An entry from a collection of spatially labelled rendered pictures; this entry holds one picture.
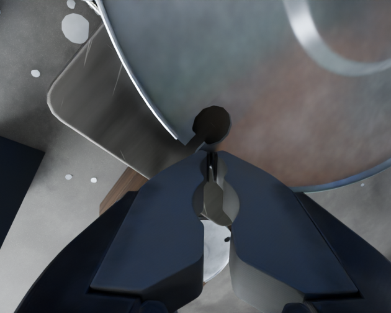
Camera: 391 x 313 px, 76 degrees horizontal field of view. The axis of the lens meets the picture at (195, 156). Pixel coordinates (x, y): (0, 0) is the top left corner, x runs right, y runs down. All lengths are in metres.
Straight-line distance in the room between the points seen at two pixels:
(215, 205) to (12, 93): 0.86
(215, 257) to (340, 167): 0.70
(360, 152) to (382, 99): 0.04
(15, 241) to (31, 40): 0.76
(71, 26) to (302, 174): 0.22
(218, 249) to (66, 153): 0.62
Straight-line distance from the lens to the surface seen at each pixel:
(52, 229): 1.21
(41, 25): 0.92
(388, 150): 0.24
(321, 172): 0.20
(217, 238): 0.81
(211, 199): 0.16
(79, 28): 0.25
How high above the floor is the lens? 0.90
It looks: 57 degrees down
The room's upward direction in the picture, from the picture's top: 146 degrees clockwise
